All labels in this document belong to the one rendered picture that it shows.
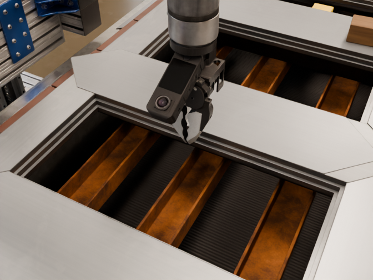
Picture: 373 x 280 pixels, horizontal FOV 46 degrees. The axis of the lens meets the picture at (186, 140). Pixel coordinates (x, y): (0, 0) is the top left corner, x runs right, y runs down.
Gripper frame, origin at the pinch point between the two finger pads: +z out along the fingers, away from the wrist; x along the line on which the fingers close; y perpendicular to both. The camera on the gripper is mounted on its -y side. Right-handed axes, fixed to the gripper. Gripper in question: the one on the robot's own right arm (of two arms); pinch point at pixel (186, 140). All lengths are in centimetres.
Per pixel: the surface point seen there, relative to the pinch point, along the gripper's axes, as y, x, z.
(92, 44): 47, 60, 23
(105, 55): 22.9, 34.8, 5.6
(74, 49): 123, 142, 91
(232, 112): 17.4, -2.0, 5.7
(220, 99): 20.2, 2.2, 5.7
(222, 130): 11.3, -2.4, 5.7
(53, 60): 107, 146, 91
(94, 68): 16.8, 33.9, 5.6
